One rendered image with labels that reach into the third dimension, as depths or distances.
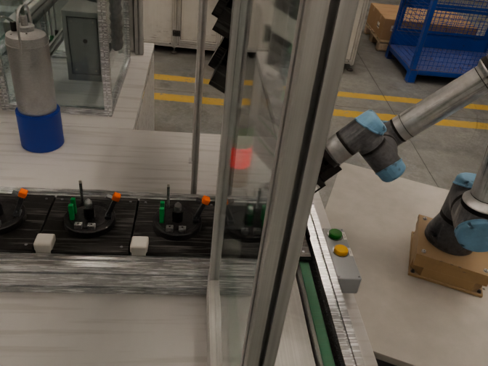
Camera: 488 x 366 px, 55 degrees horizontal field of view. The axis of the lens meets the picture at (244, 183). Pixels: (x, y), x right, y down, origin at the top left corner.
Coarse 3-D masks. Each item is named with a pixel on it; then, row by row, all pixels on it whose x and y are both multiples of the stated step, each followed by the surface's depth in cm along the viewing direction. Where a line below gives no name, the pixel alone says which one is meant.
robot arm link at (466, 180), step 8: (456, 176) 139; (464, 176) 136; (472, 176) 138; (456, 184) 137; (464, 184) 134; (472, 184) 132; (456, 192) 136; (448, 200) 140; (456, 200) 134; (448, 208) 140; (448, 216) 141
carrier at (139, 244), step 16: (144, 208) 142; (160, 208) 131; (176, 208) 133; (192, 208) 141; (208, 208) 145; (144, 224) 136; (160, 224) 134; (176, 224) 134; (192, 224) 135; (208, 224) 139; (144, 240) 127; (160, 240) 131; (176, 240) 131; (192, 240) 132; (208, 240) 133; (192, 256) 129; (208, 256) 129
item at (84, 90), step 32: (0, 0) 180; (32, 0) 181; (64, 0) 182; (96, 0) 182; (0, 32) 187; (64, 32) 188; (96, 32) 189; (64, 64) 196; (96, 64) 197; (64, 96) 204; (96, 96) 205
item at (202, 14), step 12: (204, 0) 121; (204, 12) 122; (204, 24) 124; (204, 36) 126; (204, 48) 127; (192, 132) 179; (192, 144) 181; (192, 156) 147; (192, 168) 149; (192, 180) 152; (192, 192) 154
